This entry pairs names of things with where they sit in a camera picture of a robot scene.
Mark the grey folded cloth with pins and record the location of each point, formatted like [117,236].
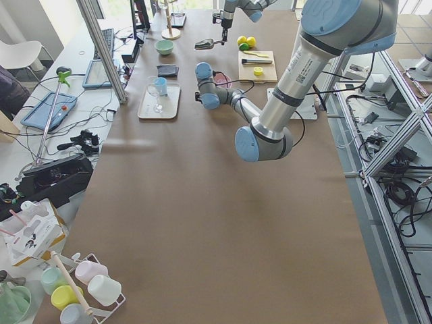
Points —
[167,71]

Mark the green lime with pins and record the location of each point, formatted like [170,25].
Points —
[243,47]

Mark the green reacher grabber tool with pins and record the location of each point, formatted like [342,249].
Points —
[62,74]

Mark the wooden cup tree stand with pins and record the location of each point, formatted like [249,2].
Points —
[169,33]

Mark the bamboo cutting board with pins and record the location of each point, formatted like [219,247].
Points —
[258,66]

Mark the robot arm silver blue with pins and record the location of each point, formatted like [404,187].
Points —
[252,9]
[327,30]

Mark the yellow lemon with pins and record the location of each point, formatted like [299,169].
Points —
[241,40]
[251,41]

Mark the cream serving tray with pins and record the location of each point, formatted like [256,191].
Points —
[170,103]

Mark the black keyboard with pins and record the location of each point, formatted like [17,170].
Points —
[109,38]

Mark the steel muddler black tip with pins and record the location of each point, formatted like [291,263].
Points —
[245,61]

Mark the blue teach pendant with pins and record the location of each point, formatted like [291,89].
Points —
[96,76]
[38,116]

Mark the yellow plastic knife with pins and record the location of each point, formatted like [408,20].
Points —
[256,54]

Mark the pink plastic cup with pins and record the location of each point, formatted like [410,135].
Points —
[86,270]

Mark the clear wine glass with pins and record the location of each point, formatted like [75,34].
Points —
[152,91]

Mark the blue plastic cup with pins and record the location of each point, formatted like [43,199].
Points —
[160,84]

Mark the white plastic cup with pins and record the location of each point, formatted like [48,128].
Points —
[104,289]

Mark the pink bowl of ice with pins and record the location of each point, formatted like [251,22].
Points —
[222,80]

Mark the black monitor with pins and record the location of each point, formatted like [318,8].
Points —
[140,20]

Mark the mint green bowl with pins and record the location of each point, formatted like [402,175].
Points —
[164,47]

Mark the yellow plastic cup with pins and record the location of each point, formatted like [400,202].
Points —
[62,296]

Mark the white chair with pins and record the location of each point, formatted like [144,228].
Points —
[23,55]

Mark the stainless steel ice scoop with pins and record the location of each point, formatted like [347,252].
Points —
[207,44]

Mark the white cup rack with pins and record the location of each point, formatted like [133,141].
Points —
[91,307]

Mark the aluminium frame post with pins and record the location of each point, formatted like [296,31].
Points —
[90,19]

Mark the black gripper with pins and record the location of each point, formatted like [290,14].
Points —
[225,23]

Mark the cardboard box with cups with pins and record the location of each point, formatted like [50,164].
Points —
[33,233]

